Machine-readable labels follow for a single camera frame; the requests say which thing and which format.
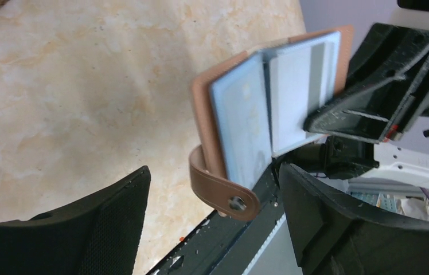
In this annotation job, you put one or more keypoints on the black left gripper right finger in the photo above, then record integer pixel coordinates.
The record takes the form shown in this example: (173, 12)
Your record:
(334, 233)

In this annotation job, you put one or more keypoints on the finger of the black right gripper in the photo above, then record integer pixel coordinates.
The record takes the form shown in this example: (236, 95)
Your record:
(387, 87)

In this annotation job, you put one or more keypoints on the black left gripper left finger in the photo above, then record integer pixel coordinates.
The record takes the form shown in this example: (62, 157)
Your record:
(97, 234)

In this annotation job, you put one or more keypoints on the grey credit card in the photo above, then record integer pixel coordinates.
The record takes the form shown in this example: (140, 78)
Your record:
(302, 76)

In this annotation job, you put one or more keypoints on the brown leather card holder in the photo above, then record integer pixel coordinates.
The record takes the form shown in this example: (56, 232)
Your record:
(231, 105)

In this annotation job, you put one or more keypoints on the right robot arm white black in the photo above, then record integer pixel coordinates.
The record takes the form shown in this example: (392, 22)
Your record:
(346, 158)

